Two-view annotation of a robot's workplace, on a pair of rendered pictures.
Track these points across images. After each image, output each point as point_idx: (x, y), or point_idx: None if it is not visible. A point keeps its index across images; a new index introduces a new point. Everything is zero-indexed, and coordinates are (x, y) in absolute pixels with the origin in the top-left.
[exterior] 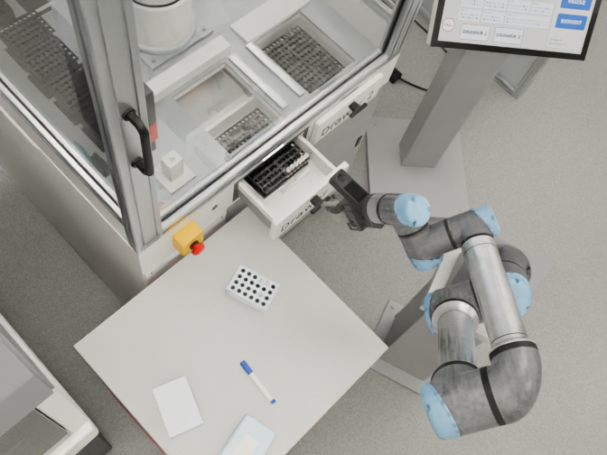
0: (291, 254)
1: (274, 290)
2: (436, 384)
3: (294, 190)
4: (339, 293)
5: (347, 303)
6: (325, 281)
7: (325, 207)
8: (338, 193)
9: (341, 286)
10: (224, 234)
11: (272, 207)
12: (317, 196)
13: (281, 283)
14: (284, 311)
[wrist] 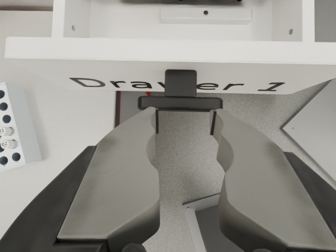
0: (107, 130)
1: (12, 163)
2: None
3: (184, 33)
4: (211, 156)
5: (209, 166)
6: (210, 141)
7: (83, 151)
8: (228, 134)
9: (216, 153)
10: (50, 23)
11: (117, 30)
12: (192, 76)
13: (55, 156)
14: (21, 197)
